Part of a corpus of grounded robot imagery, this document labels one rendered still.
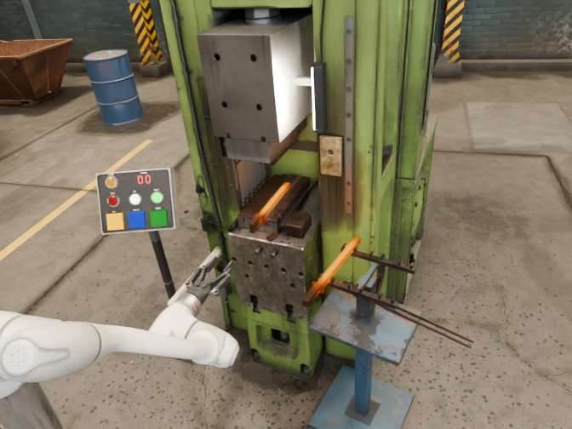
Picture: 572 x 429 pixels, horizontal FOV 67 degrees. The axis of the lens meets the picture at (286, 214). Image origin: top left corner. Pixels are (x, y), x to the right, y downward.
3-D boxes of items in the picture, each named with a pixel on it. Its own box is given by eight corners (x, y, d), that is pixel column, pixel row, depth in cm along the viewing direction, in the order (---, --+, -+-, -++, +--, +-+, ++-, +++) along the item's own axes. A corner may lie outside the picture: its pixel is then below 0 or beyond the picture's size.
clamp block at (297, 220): (302, 239, 190) (301, 227, 187) (285, 236, 193) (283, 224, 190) (312, 225, 199) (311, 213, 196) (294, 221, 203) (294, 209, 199)
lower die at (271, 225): (277, 235, 195) (276, 219, 190) (238, 227, 202) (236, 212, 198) (310, 190, 227) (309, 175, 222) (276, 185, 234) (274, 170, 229)
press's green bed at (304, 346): (311, 381, 235) (307, 321, 210) (250, 362, 249) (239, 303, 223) (341, 311, 277) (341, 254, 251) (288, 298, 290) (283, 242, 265)
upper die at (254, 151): (270, 163, 176) (268, 142, 170) (227, 158, 183) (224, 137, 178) (307, 125, 207) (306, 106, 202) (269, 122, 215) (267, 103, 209)
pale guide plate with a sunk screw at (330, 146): (340, 176, 180) (340, 138, 170) (320, 174, 183) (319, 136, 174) (342, 174, 181) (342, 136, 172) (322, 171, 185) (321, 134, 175)
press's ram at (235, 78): (300, 145, 165) (293, 34, 144) (214, 136, 180) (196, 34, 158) (334, 108, 197) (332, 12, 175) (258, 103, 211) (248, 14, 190)
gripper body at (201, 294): (184, 306, 155) (197, 288, 162) (203, 311, 152) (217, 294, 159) (179, 290, 151) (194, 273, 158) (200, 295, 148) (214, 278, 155)
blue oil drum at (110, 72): (129, 126, 593) (111, 60, 545) (94, 124, 609) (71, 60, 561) (151, 111, 640) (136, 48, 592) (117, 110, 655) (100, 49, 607)
